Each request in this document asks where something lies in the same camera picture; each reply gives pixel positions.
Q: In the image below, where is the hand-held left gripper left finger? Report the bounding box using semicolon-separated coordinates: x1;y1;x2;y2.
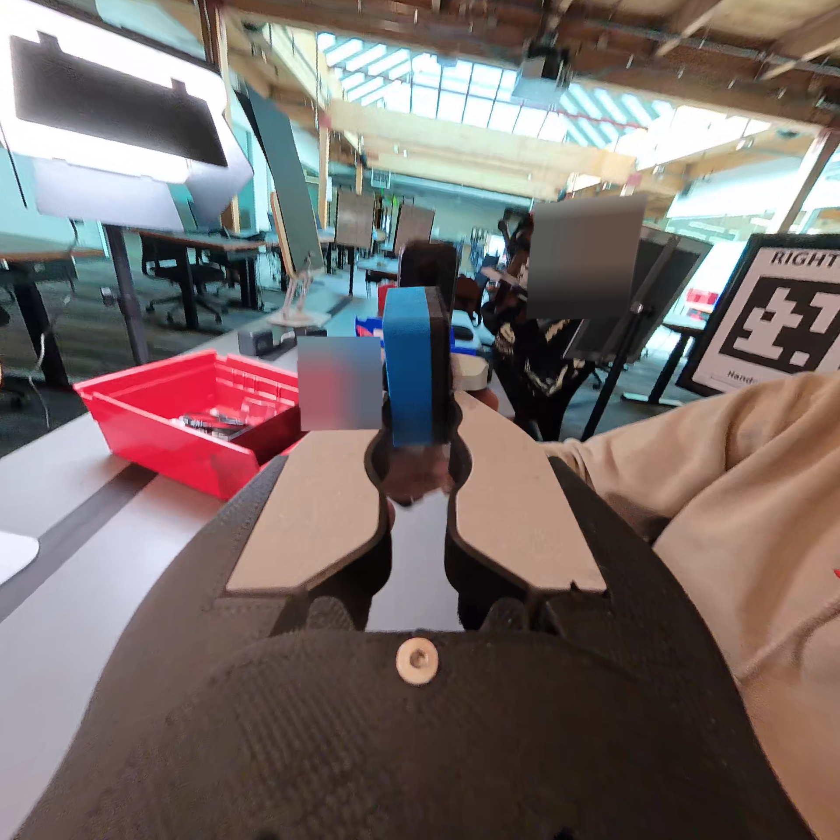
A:
225;430;392;616

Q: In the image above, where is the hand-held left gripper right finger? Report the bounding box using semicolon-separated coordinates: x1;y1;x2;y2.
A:
446;392;608;596

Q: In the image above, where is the blue foam block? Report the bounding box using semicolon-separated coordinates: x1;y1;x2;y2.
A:
382;287;454;449

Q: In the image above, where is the black hand tool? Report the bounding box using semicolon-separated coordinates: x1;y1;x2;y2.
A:
176;408;256;442

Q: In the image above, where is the person's right hand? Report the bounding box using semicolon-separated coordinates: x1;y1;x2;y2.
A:
384;446;455;508

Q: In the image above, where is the brown pegboard panel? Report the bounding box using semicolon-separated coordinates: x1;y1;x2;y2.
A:
335;189;376;250
394;203;436;253

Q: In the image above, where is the red plastic bin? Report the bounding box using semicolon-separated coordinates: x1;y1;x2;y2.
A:
73;350;311;501

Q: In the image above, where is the black power adapter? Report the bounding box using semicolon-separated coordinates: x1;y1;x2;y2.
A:
238;328;298;358

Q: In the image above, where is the wooden office desk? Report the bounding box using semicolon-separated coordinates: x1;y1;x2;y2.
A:
0;233;106;388
134;228;263;329

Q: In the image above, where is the black panel on tripod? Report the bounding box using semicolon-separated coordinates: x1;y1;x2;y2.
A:
564;226;714;442

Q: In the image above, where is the black office chair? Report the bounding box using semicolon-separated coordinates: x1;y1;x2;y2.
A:
141;236;227;322

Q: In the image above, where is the right tag board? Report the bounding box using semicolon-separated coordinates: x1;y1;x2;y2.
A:
676;233;840;399

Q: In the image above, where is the person's beige sweatshirt torso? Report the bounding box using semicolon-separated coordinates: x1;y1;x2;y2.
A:
650;453;840;840

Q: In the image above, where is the black light stand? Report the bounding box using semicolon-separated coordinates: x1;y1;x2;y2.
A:
104;225;151;368

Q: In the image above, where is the white board stand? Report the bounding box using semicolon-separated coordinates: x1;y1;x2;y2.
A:
0;532;40;586

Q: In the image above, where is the white studio light panel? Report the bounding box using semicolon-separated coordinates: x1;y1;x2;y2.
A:
0;0;255;232

